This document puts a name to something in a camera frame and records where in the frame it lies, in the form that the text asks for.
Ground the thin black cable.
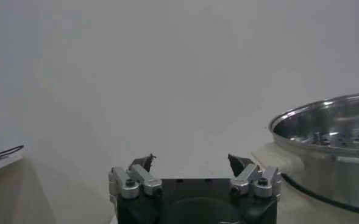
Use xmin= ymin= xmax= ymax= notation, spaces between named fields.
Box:
xmin=0 ymin=145 xmax=25 ymax=164

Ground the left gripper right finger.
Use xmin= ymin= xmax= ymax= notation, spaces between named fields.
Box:
xmin=227 ymin=153 xmax=282 ymax=198

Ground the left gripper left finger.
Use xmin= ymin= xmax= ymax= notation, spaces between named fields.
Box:
xmin=108 ymin=153 xmax=163 ymax=200

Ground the cream electric cooker base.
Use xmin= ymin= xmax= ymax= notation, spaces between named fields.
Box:
xmin=275 ymin=173 xmax=359 ymax=224

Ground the stainless steel steamer basket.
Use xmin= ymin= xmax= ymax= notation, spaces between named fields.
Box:
xmin=252 ymin=91 xmax=359 ymax=215

